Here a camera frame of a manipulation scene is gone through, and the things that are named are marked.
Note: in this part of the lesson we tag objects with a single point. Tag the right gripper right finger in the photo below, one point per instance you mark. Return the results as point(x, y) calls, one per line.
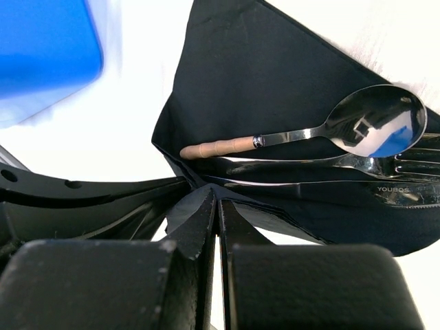
point(268, 286)

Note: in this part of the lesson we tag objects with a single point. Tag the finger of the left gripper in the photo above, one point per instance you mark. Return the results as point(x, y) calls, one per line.
point(26, 223)
point(30, 189)

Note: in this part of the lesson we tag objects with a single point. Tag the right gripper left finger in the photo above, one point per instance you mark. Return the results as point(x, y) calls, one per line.
point(96, 284)

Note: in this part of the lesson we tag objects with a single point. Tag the silver knife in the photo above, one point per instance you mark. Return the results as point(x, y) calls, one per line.
point(393, 194)

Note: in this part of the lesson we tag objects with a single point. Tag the black paper napkin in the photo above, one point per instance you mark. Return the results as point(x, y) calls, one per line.
point(247, 68)

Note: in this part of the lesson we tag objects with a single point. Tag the silver fork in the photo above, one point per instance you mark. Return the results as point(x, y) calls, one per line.
point(419, 163)

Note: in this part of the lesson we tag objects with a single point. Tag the wooden handled spoon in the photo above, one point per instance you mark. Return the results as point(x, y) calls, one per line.
point(376, 121)

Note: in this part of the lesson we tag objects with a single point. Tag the blue plastic bin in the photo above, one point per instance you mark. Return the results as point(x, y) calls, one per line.
point(49, 51)

